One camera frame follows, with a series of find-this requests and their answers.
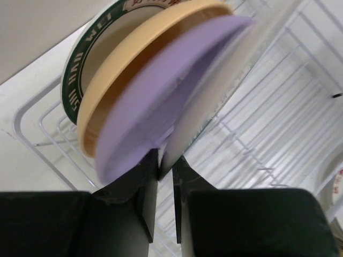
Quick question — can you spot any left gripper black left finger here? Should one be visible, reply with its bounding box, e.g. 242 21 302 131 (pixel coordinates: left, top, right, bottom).
1 149 158 256

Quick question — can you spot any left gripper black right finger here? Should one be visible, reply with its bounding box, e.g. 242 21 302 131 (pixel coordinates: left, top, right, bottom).
172 157 338 256

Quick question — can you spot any white orange sunburst plate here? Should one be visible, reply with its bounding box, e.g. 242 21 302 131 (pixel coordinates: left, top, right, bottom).
315 150 342 223

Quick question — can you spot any white wire dish rack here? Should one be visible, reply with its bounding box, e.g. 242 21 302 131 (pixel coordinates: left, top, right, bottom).
13 1 342 256

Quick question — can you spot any white blue rimmed plate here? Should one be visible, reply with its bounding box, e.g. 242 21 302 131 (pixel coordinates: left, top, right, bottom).
159 14 274 179

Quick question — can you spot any purple plate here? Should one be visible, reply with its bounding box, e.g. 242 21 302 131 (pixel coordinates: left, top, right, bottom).
95 16 253 185

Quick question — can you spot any dark rimmed back plate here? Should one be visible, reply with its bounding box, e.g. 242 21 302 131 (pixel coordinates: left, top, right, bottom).
61 1 179 123

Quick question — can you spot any tan plate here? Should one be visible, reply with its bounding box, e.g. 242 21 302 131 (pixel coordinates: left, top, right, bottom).
77 1 233 158

